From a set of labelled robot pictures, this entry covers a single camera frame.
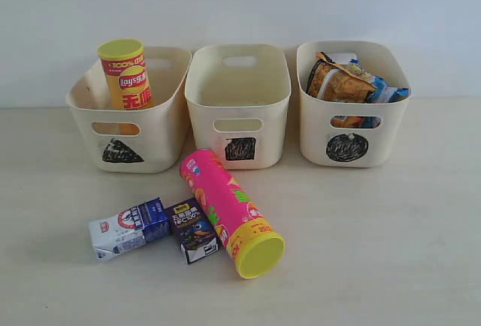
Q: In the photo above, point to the orange instant noodle bag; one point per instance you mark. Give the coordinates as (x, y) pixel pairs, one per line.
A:
(341, 83)

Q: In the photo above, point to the yellow Lay's chips can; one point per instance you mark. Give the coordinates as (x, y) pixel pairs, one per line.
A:
(125, 71)

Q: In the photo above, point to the blue instant noodle bag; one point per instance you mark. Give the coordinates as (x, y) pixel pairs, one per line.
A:
(384, 93)

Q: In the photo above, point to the cream bin square mark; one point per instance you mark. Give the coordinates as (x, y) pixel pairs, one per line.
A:
(238, 99)

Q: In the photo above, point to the purple juice carton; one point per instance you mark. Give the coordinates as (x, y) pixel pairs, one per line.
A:
(192, 230)

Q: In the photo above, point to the cream bin circle mark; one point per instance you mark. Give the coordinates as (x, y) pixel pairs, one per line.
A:
(324, 144)

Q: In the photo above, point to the cream bin triangle mark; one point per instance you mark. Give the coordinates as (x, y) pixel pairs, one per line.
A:
(135, 141)

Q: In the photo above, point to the pink Lay's chips can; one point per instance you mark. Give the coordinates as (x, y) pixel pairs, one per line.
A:
(247, 236)

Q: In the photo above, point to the blue white milk carton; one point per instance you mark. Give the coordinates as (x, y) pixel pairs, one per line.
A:
(128, 230)

